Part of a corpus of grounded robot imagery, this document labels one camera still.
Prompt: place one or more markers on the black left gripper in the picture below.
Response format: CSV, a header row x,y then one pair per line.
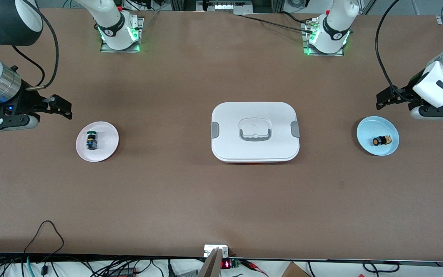
x,y
403,94

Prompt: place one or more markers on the pink round plate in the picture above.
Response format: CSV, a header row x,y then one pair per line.
x,y
106,148

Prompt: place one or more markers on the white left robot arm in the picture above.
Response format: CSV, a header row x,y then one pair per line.
x,y
337,23

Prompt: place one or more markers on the small white mount block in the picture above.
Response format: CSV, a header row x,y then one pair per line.
x,y
210,248

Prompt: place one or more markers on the white lidded container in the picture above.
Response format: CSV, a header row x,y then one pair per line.
x,y
229,142

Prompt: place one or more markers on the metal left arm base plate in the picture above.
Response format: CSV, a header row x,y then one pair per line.
x,y
306,52

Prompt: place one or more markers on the aluminium camera mount bar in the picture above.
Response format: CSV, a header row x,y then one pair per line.
x,y
213,265

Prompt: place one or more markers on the brown cardboard box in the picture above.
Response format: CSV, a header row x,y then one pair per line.
x,y
294,271

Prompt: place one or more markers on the aluminium frame structure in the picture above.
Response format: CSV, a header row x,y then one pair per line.
x,y
225,5

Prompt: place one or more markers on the green push-button switch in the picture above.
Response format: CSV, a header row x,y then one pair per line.
x,y
91,141

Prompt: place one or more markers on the circuit board with red display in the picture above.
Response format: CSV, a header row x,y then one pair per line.
x,y
227,264

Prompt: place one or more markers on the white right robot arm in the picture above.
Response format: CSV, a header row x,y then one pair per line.
x,y
110,15

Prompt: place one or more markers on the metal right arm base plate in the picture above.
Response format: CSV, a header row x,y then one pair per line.
x,y
140,34

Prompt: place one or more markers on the orange push-button switch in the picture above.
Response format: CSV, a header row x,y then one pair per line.
x,y
382,141

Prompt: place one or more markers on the light blue round plate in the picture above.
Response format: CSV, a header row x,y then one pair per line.
x,y
375,127

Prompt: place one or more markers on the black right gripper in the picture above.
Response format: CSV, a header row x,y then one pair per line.
x,y
28,101

